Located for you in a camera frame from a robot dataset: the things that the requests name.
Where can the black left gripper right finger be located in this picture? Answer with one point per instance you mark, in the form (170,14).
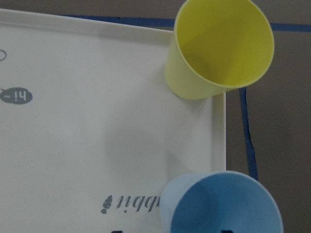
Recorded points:
(227,230)

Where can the blue cup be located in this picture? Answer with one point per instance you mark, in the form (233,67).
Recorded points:
(215,201)

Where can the yellow cup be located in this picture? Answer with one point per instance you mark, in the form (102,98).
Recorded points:
(217,46)

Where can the cream plastic tray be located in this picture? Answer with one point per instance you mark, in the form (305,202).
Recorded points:
(90,133)

